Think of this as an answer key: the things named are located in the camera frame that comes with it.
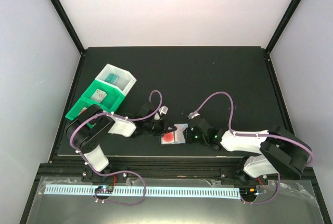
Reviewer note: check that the black right frame post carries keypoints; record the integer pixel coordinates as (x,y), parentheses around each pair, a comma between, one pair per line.
(293,5)

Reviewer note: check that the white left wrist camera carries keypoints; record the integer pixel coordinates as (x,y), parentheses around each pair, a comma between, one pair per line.
(162,111)

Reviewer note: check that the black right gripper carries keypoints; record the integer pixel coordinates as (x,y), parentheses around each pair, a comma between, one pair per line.
(188,138)

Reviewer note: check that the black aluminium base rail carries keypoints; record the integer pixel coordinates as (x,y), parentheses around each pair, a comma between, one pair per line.
(221,169)

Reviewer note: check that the green bin near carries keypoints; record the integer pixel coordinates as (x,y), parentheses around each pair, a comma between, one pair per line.
(84,102)

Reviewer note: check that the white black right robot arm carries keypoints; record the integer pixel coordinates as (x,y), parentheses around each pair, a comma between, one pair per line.
(273,151)

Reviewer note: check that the black left frame post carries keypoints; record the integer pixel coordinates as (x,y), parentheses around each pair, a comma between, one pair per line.
(68,25)

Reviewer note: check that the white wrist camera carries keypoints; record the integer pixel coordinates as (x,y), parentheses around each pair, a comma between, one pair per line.
(162,111)
(193,115)

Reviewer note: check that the green bin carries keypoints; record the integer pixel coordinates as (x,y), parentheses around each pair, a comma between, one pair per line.
(84,102)
(107,97)

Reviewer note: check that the controller board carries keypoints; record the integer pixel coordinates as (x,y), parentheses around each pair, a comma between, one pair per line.
(103,189)
(250,191)

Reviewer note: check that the white bin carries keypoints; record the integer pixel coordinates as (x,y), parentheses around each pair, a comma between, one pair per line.
(125,82)

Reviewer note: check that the left controller board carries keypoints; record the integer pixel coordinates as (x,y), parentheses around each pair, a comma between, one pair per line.
(103,189)

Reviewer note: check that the white card in green bin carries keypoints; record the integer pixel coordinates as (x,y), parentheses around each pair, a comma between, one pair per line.
(98,96)

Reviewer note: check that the teal card in white bin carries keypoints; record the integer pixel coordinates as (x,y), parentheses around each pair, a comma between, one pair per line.
(111,78)

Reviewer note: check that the right controller board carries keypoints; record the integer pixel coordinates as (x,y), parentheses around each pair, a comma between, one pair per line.
(250,191)

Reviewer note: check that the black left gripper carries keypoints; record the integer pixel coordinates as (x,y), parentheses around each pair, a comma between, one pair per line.
(164,130)

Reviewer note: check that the white slotted cable duct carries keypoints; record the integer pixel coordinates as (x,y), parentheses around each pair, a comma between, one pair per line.
(148,191)

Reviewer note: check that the green bin middle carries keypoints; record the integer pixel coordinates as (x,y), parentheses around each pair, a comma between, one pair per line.
(107,97)

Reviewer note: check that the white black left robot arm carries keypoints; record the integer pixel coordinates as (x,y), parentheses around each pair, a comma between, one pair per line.
(88,128)

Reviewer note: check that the black frame post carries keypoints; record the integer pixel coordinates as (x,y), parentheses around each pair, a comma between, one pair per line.
(293,5)
(68,25)

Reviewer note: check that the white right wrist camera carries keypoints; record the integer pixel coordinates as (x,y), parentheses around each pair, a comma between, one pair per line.
(193,115)

